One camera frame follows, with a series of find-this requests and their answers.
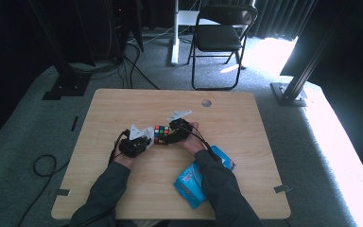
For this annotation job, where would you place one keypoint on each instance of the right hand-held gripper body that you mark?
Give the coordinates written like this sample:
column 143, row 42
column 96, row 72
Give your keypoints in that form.
column 181, row 127

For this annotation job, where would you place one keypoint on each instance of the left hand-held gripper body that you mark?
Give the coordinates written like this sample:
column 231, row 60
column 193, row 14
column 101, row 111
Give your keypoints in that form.
column 130, row 146

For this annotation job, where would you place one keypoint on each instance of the white wet wipe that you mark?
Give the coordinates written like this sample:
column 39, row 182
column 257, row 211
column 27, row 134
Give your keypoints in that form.
column 149, row 132

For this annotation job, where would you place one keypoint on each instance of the multicoloured puzzle cube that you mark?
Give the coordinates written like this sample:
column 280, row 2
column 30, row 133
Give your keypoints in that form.
column 161, row 135

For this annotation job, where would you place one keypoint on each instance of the blue wet wipe packet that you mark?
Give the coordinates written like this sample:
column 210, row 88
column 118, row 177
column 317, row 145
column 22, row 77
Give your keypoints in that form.
column 187, row 186

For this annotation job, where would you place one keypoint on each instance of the person's left hand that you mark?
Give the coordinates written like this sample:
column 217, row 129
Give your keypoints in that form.
column 124, row 159

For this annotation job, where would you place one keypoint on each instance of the person's right hand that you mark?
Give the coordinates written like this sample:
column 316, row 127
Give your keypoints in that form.
column 193, row 142

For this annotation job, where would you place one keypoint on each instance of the grey round table grommet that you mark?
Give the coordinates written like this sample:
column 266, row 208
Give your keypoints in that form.
column 206, row 103

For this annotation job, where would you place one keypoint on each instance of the black tape strip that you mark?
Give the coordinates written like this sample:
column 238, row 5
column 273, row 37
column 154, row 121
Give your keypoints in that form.
column 74, row 123

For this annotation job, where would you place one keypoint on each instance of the grey tape piece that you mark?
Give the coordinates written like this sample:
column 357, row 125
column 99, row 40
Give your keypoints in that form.
column 62, row 192
column 282, row 188

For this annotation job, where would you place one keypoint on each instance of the white desk leg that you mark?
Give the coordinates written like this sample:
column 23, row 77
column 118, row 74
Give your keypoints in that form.
column 175, row 38

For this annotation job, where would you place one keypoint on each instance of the black folding chair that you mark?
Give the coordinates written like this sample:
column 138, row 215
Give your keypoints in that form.
column 217, row 38

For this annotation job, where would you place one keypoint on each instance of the black metal stand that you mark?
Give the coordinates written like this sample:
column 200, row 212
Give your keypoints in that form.
column 296, row 85
column 64, row 75

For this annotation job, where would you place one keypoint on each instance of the dark equipment cabinet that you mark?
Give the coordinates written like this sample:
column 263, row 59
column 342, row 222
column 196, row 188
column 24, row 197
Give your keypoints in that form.
column 107, row 28

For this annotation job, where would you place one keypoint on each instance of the dark pleated curtain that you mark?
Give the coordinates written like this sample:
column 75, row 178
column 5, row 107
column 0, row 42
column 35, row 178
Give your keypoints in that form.
column 277, row 19

